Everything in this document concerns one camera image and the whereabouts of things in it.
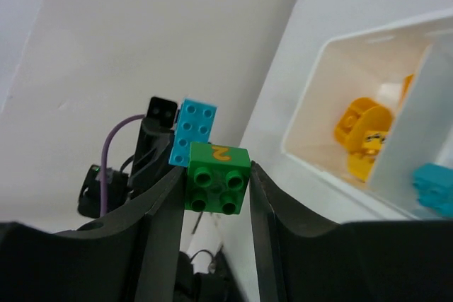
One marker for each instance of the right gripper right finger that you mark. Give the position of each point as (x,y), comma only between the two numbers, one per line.
(303,256)

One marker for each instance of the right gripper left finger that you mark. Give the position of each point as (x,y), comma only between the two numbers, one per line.
(40,266)

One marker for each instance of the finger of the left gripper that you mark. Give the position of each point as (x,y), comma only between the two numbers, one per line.
(150,163)

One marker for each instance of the blue long lego brick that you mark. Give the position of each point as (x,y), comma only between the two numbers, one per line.
(194,123)

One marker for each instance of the green number two lego brick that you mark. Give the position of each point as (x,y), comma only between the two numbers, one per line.
(217,178)

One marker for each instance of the blue frog lego brick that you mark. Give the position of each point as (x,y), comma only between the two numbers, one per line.
(433,183)

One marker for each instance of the small yellow lego brick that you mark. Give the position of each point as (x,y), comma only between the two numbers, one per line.
(373,142)

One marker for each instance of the yellow curved lego brick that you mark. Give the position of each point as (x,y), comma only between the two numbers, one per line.
(361,116)

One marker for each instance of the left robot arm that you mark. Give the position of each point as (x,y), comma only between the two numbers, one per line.
(139,258)

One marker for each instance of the white three-compartment tray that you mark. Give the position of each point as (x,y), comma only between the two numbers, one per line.
(406,67)

